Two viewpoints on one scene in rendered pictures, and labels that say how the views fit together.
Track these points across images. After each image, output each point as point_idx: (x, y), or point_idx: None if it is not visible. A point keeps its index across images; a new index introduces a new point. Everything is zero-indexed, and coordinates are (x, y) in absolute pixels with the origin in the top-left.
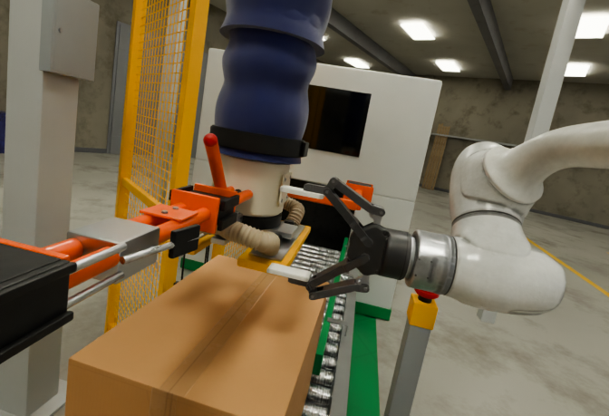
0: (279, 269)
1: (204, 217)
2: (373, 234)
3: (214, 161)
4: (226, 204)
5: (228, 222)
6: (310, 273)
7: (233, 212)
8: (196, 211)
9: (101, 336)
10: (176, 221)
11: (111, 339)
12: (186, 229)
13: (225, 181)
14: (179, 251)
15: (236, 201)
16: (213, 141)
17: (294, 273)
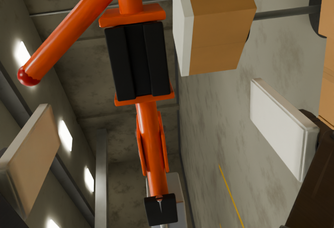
0: (260, 123)
1: (145, 118)
2: None
3: (59, 57)
4: (122, 97)
5: (158, 67)
6: (305, 139)
7: (143, 22)
8: (136, 137)
9: None
10: (146, 171)
11: None
12: (147, 217)
13: (87, 6)
14: (171, 218)
15: (117, 48)
16: (30, 85)
17: (277, 146)
